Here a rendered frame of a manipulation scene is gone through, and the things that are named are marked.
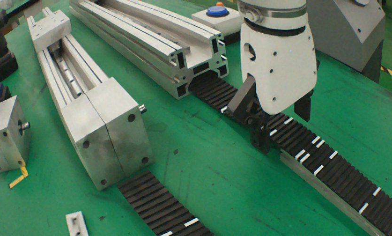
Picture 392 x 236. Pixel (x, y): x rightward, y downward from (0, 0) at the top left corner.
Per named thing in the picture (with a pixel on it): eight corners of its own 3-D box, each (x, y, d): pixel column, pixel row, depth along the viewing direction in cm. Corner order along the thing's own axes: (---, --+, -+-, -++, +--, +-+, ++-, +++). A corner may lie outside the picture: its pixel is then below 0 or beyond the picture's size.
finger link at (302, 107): (308, 83, 45) (307, 123, 49) (320, 75, 46) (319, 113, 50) (292, 72, 47) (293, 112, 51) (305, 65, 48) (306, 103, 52)
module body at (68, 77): (126, 128, 58) (114, 82, 52) (78, 156, 54) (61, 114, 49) (51, 24, 113) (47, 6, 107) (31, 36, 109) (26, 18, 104)
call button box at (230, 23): (249, 37, 74) (245, 13, 70) (211, 52, 71) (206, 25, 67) (225, 25, 80) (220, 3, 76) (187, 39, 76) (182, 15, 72)
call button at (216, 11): (232, 16, 72) (230, 8, 70) (216, 20, 70) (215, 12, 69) (219, 11, 74) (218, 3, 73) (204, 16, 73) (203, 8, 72)
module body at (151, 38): (229, 74, 65) (222, 32, 59) (176, 100, 61) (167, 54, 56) (92, 2, 120) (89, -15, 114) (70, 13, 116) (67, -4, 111)
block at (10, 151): (35, 164, 54) (15, 123, 48) (-2, 173, 53) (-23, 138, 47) (40, 129, 61) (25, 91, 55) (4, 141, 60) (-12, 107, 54)
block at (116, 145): (171, 154, 52) (156, 94, 46) (99, 191, 48) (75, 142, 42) (139, 121, 59) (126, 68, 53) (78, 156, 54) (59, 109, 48)
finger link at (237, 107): (226, 92, 38) (237, 132, 42) (277, 57, 40) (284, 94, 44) (219, 87, 39) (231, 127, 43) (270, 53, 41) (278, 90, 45)
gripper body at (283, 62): (268, 34, 33) (275, 126, 40) (321, 15, 37) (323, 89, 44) (219, 12, 38) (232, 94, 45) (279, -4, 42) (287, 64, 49)
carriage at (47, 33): (74, 41, 76) (70, 18, 72) (39, 63, 72) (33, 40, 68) (63, 27, 87) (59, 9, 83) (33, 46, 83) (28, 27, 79)
